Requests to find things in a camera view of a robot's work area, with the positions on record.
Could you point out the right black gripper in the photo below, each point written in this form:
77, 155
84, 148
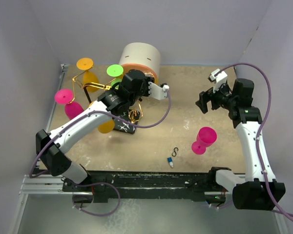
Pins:
205, 97

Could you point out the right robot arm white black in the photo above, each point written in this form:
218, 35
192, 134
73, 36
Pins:
259, 188

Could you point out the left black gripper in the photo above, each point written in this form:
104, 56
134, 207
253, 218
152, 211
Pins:
147, 79

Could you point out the small blue white bottle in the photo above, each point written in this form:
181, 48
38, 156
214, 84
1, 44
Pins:
170, 161

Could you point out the pink wine glass front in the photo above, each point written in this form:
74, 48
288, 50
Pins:
205, 138

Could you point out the black s-hook carabiner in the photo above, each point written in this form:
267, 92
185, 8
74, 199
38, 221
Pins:
174, 151

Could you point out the orange wine glass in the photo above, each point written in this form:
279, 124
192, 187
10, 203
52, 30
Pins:
106, 127
85, 64

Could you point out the green wine glass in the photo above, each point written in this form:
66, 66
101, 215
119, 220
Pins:
115, 71

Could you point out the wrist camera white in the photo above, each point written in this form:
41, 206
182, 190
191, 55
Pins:
157, 92
218, 79

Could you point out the white round drawer cabinet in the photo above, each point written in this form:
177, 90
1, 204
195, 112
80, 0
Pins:
143, 57

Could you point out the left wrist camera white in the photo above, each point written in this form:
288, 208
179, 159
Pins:
157, 92

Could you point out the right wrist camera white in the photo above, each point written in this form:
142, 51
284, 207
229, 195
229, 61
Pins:
218, 79

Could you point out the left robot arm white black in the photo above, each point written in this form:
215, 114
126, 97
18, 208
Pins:
51, 147

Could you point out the gold wire wine glass rack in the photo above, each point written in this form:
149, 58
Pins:
134, 114

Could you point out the pink wine glass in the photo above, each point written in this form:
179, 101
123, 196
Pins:
71, 107
205, 138

